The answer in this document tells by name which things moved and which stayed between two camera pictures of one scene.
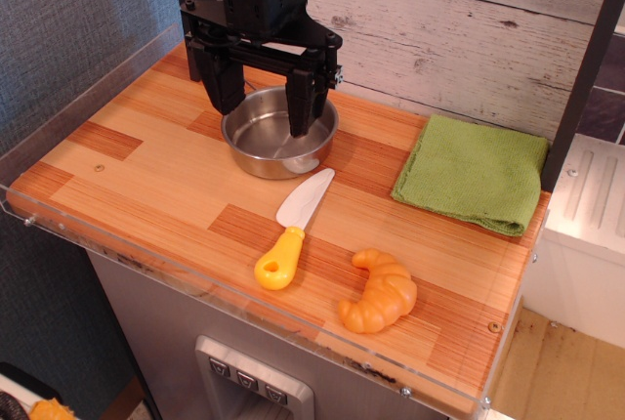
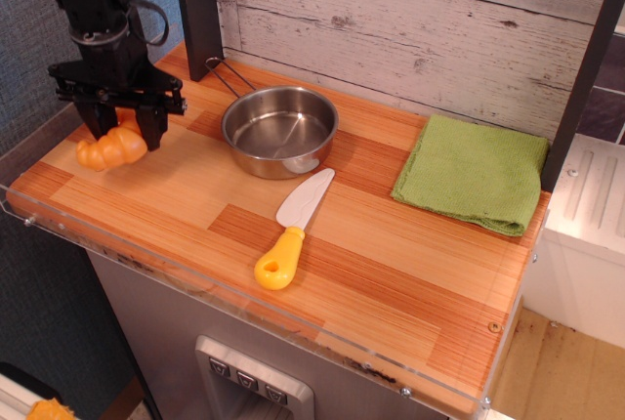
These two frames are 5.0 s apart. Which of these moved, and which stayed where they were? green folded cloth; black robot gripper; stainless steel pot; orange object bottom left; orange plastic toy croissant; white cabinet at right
Moved: black robot gripper; orange plastic toy croissant
Stayed: green folded cloth; white cabinet at right; stainless steel pot; orange object bottom left
